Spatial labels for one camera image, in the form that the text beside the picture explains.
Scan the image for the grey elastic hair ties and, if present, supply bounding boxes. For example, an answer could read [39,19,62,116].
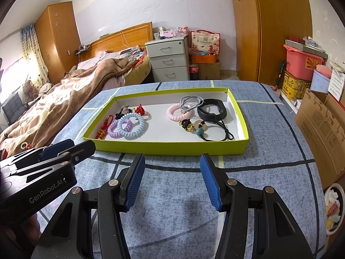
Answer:
[180,95,205,112]

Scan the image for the small cardboard box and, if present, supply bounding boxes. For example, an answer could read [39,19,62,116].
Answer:
[199,62,220,80]

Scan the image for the red patterned gift bag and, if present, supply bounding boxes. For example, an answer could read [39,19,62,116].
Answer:
[191,30,221,56]

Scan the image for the pink plastic bin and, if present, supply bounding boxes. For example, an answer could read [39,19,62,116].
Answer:
[283,44,328,81]

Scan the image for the shallow green cardboard box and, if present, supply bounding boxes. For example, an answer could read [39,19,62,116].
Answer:
[82,88,249,156]

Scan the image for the pink coil hair tie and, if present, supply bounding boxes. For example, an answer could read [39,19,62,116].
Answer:
[166,104,195,122]

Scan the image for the black teal bead hair tie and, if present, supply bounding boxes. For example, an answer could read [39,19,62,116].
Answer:
[194,119,236,142]

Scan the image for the black gold ornament hair tie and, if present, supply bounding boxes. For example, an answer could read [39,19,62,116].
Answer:
[178,119,195,132]

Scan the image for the bed with pink sheet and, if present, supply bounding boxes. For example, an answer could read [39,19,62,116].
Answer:
[0,22,154,157]

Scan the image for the brown printed blanket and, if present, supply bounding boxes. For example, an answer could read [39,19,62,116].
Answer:
[0,55,141,152]

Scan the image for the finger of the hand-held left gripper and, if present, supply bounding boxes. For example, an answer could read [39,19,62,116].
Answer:
[9,140,97,184]
[0,139,75,169]

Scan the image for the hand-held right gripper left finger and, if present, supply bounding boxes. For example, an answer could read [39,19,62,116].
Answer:
[31,153,146,259]

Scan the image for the striped gift box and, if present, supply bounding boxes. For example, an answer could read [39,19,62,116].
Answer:
[285,39,328,60]

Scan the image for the dotted curtain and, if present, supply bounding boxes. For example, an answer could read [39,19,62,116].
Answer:
[20,24,50,87]

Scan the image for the black bowl with scraps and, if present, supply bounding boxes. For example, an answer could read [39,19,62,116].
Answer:
[325,183,345,234]

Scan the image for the yellow patterned tin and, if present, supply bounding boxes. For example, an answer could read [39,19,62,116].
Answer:
[282,70,313,100]

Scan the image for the wooden headboard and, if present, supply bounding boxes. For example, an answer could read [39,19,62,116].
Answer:
[81,22,154,57]

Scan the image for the white labelled cardboard box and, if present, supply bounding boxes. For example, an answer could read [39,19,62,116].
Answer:
[327,67,345,100]

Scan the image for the red black handle tool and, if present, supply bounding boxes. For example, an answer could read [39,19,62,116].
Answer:
[274,61,286,91]

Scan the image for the grey chair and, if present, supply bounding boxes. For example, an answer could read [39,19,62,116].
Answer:
[1,92,27,126]

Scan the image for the black wristband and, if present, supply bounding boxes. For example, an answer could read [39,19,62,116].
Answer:
[197,99,226,122]

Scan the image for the purple coil hair tie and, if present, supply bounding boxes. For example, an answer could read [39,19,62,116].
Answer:
[107,119,132,139]

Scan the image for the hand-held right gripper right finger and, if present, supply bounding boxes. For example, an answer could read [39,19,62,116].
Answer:
[199,153,314,259]

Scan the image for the cola bottle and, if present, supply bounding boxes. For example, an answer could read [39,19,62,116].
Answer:
[189,63,199,81]

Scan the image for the blue coil hair tie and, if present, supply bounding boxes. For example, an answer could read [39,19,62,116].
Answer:
[118,112,149,140]

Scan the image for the pink floral box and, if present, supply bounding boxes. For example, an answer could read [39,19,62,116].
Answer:
[159,27,188,39]

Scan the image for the person's left hand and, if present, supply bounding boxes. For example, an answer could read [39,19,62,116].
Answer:
[0,212,41,259]

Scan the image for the light blue box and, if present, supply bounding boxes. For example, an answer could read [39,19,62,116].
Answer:
[310,69,332,93]

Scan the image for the wooden wardrobe with star decals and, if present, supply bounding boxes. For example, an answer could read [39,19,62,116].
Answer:
[35,1,81,85]

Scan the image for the red knot gold pendant bracelet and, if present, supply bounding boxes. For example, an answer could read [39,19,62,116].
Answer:
[97,115,114,140]

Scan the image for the brown teddy bear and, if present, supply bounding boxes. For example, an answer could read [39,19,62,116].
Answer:
[23,81,38,99]

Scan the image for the grey drawer cabinet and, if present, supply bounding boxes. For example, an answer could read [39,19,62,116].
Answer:
[145,36,188,83]

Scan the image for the orange box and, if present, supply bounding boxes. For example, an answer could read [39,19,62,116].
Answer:
[192,55,218,64]

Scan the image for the tall wooden wardrobe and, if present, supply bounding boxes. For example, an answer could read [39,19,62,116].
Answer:
[229,0,313,85]

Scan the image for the small wall shelf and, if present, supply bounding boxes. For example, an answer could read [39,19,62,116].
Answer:
[74,44,92,55]

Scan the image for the large cardboard box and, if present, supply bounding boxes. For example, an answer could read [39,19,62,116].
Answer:
[294,88,345,189]

